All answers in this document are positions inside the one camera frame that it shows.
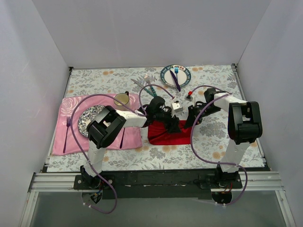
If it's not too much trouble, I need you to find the red cloth napkin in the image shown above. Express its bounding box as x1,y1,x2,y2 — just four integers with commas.
148,120,192,145

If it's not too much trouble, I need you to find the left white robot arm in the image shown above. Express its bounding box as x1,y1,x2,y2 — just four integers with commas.
80,96,183,189

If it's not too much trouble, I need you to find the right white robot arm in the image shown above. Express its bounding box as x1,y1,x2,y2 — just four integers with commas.
184,86,263,189

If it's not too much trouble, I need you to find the purple knife on plate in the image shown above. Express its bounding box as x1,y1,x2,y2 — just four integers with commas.
169,70,181,92

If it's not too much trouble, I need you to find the white plate blue rim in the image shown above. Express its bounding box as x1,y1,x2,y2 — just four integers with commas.
160,65,192,90

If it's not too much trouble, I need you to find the cream enamel mug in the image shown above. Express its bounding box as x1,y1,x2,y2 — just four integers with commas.
114,91,131,110

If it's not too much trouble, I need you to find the blue fork on plate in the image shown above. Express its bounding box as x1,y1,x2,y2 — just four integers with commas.
174,67,178,80

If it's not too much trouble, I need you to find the purple spoon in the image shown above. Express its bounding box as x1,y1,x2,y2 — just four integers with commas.
119,128,125,149

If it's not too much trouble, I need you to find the blue floral plate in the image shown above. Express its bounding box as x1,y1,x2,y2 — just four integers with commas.
78,105,105,138

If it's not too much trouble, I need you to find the purple fork on placemat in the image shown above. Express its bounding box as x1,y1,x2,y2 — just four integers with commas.
63,116,71,154

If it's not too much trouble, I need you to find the pink floral placemat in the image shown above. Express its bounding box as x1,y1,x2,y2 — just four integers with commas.
52,96,143,156

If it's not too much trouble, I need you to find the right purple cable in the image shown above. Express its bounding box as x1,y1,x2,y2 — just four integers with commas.
190,85,249,206

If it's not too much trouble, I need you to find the purple cable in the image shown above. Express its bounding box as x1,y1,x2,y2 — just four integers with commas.
70,84,177,214
190,85,249,206

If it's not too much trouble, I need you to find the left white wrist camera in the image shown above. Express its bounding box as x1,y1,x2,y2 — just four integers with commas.
170,101,183,117

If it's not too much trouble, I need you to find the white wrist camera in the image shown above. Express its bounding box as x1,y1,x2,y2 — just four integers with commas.
185,91,194,102
170,101,183,117

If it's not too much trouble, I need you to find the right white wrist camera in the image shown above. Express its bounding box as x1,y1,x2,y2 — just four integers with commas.
185,91,194,102

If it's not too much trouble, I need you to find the teal handled knife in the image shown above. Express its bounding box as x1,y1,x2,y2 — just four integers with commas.
131,79,156,97

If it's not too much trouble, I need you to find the teal handled fork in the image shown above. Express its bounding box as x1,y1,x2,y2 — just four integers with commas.
144,74,157,96

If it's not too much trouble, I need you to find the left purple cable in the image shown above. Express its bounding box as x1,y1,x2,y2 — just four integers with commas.
70,84,177,214

